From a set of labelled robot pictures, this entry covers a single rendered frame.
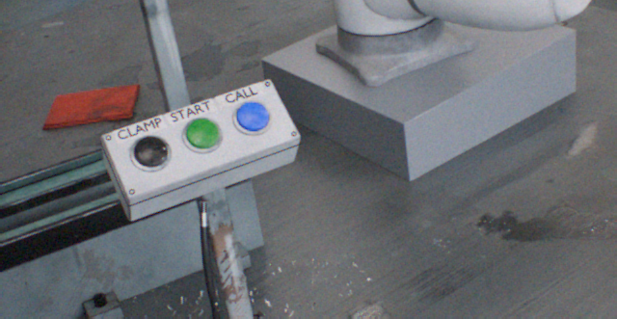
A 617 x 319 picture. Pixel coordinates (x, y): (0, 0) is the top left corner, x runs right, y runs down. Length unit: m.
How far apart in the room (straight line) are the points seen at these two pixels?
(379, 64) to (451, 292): 0.40
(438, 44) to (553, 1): 0.26
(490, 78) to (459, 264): 0.31
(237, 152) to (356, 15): 0.50
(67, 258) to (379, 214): 0.39
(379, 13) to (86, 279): 0.53
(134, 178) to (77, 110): 0.77
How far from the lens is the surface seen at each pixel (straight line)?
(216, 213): 0.90
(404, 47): 1.31
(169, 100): 1.42
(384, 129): 1.22
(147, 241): 1.09
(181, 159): 0.84
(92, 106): 1.59
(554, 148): 1.29
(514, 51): 1.34
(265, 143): 0.85
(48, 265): 1.07
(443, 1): 1.18
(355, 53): 1.33
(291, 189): 1.25
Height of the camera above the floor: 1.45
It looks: 29 degrees down
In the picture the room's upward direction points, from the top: 9 degrees counter-clockwise
